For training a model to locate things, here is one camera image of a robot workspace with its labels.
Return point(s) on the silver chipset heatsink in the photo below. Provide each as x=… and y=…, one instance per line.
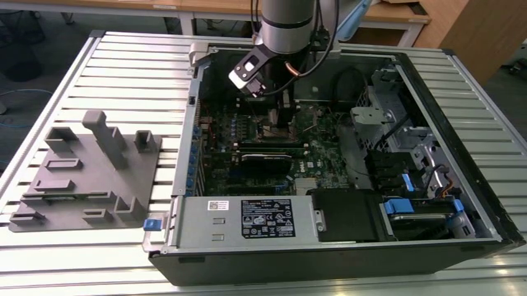
x=308, y=183

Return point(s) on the grey power supply unit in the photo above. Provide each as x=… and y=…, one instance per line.
x=198, y=222

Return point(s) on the green motherboard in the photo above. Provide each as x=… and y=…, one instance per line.
x=325, y=160

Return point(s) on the silver metal bracket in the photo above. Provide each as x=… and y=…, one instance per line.
x=366, y=116

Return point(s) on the black disk bay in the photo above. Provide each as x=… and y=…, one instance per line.
x=388, y=168

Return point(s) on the blue plastic latch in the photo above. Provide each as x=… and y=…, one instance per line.
x=153, y=224

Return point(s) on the grey case latch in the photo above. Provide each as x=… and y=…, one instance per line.
x=198, y=54

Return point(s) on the grey parts rack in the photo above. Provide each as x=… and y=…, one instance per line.
x=95, y=191

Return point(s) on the CPU socket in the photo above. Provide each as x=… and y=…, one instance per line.
x=258, y=137

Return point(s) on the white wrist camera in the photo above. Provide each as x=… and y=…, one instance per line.
x=243, y=75

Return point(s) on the green RAM stick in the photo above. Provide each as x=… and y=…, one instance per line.
x=268, y=150

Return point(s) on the blue disk carrier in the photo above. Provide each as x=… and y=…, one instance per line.
x=408, y=182
x=397, y=206

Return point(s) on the black graphics card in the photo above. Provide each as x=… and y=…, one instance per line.
x=264, y=166

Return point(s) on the silver CPU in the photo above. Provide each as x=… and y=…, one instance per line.
x=276, y=132

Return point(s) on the perforated metal drive cage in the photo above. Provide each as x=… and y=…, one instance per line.
x=380, y=92

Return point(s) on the hard disk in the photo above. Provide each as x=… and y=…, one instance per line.
x=416, y=217

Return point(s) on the black PC case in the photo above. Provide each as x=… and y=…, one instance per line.
x=289, y=268

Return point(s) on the pale blue teach pendant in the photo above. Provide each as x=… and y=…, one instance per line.
x=354, y=18

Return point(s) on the wooden cabinet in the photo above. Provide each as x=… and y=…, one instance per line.
x=486, y=31

